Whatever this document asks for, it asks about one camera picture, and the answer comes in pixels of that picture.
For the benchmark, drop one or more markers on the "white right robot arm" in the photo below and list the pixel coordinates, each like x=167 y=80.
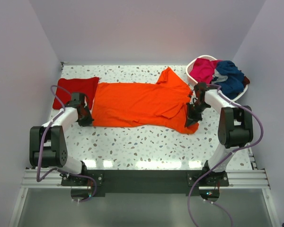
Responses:
x=235 y=128

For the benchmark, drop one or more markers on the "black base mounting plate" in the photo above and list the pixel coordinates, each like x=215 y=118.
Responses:
x=99 y=183

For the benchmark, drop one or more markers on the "aluminium right rail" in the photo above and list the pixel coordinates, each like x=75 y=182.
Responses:
x=254 y=178

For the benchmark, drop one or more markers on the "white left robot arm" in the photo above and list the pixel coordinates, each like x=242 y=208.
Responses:
x=47 y=143

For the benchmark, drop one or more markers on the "orange t shirt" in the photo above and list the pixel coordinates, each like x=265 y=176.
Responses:
x=136 y=104

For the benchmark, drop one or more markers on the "navy blue t shirt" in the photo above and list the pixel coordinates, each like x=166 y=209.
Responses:
x=229 y=78

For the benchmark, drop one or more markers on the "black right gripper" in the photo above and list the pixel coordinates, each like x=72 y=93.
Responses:
x=191 y=118

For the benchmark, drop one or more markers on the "white plastic laundry basket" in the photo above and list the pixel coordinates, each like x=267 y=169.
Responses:
x=192 y=81

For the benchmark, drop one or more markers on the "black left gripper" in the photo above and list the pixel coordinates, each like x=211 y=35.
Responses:
x=88 y=121

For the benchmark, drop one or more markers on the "folded red t shirt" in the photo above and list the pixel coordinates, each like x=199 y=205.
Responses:
x=85 y=86

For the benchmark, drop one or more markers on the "magenta t shirt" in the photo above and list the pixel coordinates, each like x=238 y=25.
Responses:
x=203 y=70

